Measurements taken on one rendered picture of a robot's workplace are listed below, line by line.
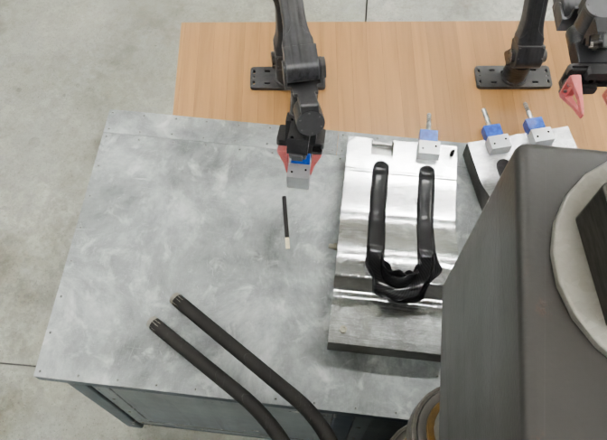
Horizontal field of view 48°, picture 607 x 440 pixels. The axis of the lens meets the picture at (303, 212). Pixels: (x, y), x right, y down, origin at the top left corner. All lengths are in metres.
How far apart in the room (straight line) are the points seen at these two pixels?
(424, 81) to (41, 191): 1.54
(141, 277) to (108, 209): 0.20
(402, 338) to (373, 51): 0.82
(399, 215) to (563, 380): 1.29
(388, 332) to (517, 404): 1.20
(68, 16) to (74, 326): 1.88
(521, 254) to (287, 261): 1.30
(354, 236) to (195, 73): 0.68
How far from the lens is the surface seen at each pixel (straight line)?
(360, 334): 1.49
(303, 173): 1.52
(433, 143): 1.64
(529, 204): 0.33
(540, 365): 0.30
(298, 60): 1.39
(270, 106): 1.82
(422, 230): 1.56
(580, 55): 1.46
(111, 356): 1.59
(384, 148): 1.68
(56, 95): 2.99
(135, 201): 1.72
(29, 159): 2.86
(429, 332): 1.51
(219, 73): 1.89
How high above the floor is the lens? 2.29
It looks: 64 degrees down
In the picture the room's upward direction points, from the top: straight up
